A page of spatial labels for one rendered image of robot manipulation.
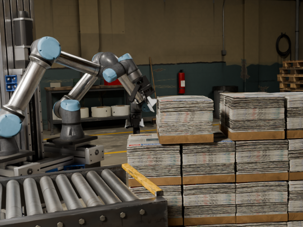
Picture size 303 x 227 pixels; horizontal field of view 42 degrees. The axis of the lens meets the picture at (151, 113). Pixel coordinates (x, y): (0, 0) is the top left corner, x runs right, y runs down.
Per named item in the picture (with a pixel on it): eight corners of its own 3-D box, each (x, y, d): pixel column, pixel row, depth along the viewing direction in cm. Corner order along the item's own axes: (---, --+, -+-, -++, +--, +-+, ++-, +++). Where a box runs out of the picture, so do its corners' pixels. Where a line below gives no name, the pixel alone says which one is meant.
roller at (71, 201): (69, 180, 170) (63, 170, 169) (89, 218, 126) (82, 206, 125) (58, 187, 169) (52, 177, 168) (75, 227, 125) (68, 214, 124)
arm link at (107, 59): (116, 47, 251) (157, 105, 270) (109, 48, 260) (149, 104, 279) (103, 58, 247) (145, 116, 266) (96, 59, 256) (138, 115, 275)
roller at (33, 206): (38, 183, 166) (30, 174, 165) (48, 224, 122) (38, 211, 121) (28, 191, 165) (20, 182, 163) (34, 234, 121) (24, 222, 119)
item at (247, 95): (219, 94, 246) (219, 92, 246) (265, 93, 246) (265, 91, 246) (231, 98, 210) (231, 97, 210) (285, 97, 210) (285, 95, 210)
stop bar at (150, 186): (128, 167, 176) (128, 162, 175) (164, 196, 135) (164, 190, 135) (121, 168, 175) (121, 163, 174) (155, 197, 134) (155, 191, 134)
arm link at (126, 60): (114, 61, 224) (126, 54, 228) (124, 77, 226) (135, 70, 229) (118, 57, 217) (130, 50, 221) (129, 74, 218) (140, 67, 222)
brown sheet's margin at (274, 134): (218, 129, 249) (218, 122, 248) (264, 128, 249) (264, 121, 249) (231, 140, 211) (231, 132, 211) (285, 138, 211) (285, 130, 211)
